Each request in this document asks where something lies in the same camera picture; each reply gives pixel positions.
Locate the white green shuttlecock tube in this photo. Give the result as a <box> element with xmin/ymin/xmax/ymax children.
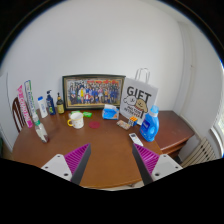
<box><xmin>23</xmin><ymin>79</ymin><xmax>39</xmax><ymax>123</ymax></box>

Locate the pink shuttlecock tube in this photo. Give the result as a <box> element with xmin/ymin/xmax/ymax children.
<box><xmin>17</xmin><ymin>84</ymin><xmax>34</xmax><ymax>129</ymax></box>

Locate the framed group photo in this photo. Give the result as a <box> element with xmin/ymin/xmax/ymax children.
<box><xmin>62</xmin><ymin>73</ymin><xmax>127</xmax><ymax>111</ymax></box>

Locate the dark yellow-labelled pump bottle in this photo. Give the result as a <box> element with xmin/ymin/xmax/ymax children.
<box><xmin>55</xmin><ymin>92</ymin><xmax>66</xmax><ymax>115</ymax></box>

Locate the white printed paper gift bag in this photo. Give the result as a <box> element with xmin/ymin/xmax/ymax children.
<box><xmin>119</xmin><ymin>67</ymin><xmax>160</xmax><ymax>126</ymax></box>

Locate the colourful puzzle cube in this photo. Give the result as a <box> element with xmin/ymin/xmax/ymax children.
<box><xmin>128</xmin><ymin>115</ymin><xmax>139</xmax><ymax>127</ymax></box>

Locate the white remote control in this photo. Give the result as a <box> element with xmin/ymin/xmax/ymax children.
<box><xmin>128</xmin><ymin>132</ymin><xmax>145</xmax><ymax>148</ymax></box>

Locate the small patterned snack packet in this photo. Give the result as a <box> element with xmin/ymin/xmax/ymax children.
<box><xmin>116</xmin><ymin>119</ymin><xmax>132</xmax><ymax>131</ymax></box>

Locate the brown wooden side cabinet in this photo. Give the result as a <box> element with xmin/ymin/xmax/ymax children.
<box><xmin>153</xmin><ymin>110</ymin><xmax>196</xmax><ymax>159</ymax></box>

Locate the white blue-capped lotion bottle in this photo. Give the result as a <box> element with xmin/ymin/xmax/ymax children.
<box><xmin>37</xmin><ymin>96</ymin><xmax>49</xmax><ymax>119</ymax></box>

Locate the dark blue pump bottle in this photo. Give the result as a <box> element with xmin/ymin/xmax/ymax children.
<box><xmin>45</xmin><ymin>89</ymin><xmax>57</xmax><ymax>116</ymax></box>

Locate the white mug with yellow handle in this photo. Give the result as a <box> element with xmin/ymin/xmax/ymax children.
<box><xmin>67</xmin><ymin>111</ymin><xmax>85</xmax><ymax>130</ymax></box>

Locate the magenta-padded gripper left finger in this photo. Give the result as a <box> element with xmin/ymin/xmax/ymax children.
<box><xmin>40</xmin><ymin>143</ymin><xmax>92</xmax><ymax>186</ymax></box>

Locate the white flat panel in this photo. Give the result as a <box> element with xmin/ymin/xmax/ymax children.
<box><xmin>0</xmin><ymin>72</ymin><xmax>19</xmax><ymax>151</ymax></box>

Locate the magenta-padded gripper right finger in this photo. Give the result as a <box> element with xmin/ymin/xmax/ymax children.
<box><xmin>131</xmin><ymin>143</ymin><xmax>184</xmax><ymax>186</ymax></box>

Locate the flat round red coaster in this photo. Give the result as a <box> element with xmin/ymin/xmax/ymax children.
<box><xmin>88</xmin><ymin>120</ymin><xmax>101</xmax><ymax>130</ymax></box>

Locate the brown wooden chair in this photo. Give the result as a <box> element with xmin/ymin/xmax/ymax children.
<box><xmin>11</xmin><ymin>96</ymin><xmax>26</xmax><ymax>134</ymax></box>

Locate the clear green-labelled drink bottle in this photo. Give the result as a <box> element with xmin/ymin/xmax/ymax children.
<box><xmin>34</xmin><ymin>114</ymin><xmax>50</xmax><ymax>144</ymax></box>

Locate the blue tissue pack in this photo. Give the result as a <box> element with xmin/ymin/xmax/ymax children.
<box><xmin>101</xmin><ymin>103</ymin><xmax>120</xmax><ymax>121</ymax></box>

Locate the white radiator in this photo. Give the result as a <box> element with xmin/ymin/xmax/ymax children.
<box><xmin>179</xmin><ymin>137</ymin><xmax>218</xmax><ymax>168</ymax></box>

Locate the blue detergent bottle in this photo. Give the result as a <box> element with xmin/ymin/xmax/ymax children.
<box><xmin>139</xmin><ymin>105</ymin><xmax>161</xmax><ymax>143</ymax></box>

